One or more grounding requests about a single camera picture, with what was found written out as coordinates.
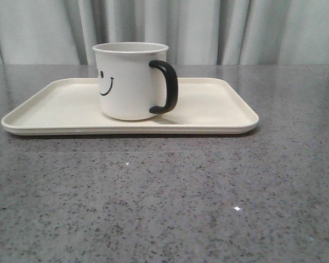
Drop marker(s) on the cream rectangular tray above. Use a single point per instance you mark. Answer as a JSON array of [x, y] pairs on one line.
[[71, 107]]

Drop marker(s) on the white smiley mug black handle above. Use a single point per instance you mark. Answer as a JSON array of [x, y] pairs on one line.
[[135, 80]]

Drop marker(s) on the grey pleated curtain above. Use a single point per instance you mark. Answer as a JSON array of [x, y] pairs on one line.
[[197, 32]]

